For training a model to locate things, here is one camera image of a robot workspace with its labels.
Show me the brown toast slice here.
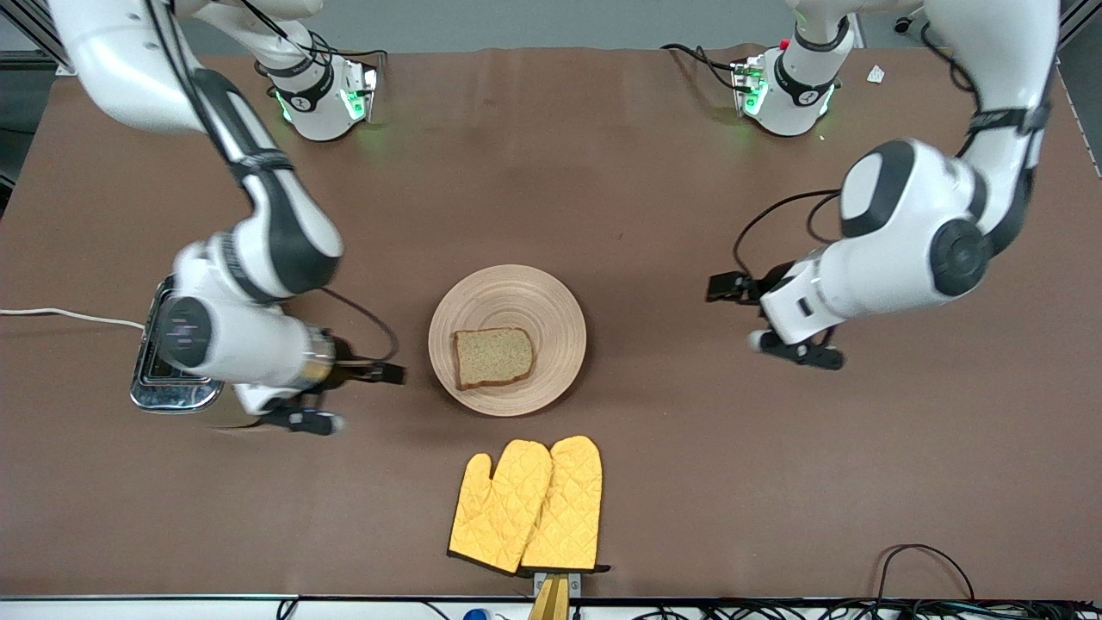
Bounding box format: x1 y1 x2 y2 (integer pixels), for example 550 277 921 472
453 327 536 391

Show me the round wooden plate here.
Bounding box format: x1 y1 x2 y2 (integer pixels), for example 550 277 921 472
428 264 588 418

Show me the cream and chrome toaster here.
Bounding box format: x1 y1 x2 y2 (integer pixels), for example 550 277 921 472
129 274 226 414

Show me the brown table cover sheet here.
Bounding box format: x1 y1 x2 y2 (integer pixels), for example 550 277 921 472
0 45 1102 601

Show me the yellow quilted oven mitt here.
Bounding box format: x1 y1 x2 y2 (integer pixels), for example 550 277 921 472
448 439 554 575
520 435 612 575

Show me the green lit base connector box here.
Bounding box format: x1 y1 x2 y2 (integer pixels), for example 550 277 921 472
732 56 769 119
343 62 381 123

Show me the yellow wooden strip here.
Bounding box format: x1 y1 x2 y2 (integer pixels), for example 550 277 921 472
528 575 571 620

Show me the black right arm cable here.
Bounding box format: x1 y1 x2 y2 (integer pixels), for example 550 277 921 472
142 0 401 363

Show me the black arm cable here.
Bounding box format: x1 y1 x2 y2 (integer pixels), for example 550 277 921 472
142 0 401 363
732 22 1056 278

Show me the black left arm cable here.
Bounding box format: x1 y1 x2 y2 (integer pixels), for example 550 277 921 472
732 22 1056 278

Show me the black base supply cable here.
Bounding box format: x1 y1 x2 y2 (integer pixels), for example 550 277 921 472
661 43 743 91
306 33 388 71

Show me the white toaster power cord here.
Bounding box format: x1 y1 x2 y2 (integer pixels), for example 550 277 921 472
0 307 147 331

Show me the white table edge rail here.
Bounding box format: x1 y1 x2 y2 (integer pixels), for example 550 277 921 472
0 596 535 620

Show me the red and black cable loop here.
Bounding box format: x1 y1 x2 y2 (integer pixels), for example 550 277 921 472
876 543 976 601

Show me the aluminium frame profile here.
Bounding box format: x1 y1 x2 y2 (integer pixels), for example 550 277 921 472
0 0 74 77

